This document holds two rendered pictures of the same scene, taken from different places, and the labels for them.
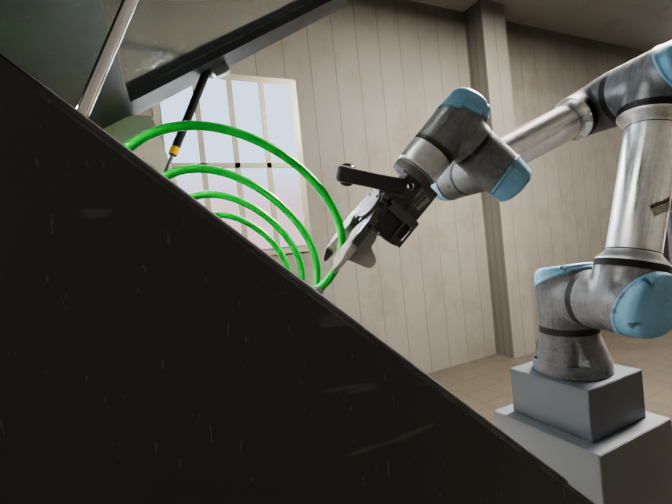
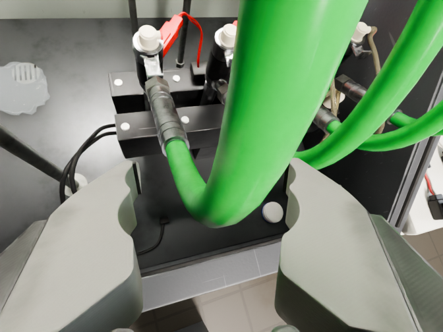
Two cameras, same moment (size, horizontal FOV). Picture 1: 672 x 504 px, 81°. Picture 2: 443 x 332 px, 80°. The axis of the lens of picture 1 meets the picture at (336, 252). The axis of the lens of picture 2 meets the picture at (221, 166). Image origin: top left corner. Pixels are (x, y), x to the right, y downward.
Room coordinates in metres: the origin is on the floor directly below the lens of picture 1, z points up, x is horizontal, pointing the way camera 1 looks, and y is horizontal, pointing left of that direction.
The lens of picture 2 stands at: (0.64, -0.03, 1.32)
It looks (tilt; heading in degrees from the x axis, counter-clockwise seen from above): 70 degrees down; 61
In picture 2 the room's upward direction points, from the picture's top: 40 degrees clockwise
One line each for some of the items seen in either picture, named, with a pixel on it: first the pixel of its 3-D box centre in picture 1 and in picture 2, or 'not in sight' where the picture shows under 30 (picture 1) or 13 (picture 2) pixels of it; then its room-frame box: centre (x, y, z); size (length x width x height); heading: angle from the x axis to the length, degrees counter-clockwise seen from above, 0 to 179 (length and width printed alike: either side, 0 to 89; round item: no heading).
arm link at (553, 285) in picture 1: (567, 293); not in sight; (0.84, -0.49, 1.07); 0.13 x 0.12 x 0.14; 13
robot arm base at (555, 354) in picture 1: (570, 346); not in sight; (0.85, -0.49, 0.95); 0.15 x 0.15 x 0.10
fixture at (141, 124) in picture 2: not in sight; (223, 116); (0.70, 0.20, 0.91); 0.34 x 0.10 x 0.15; 22
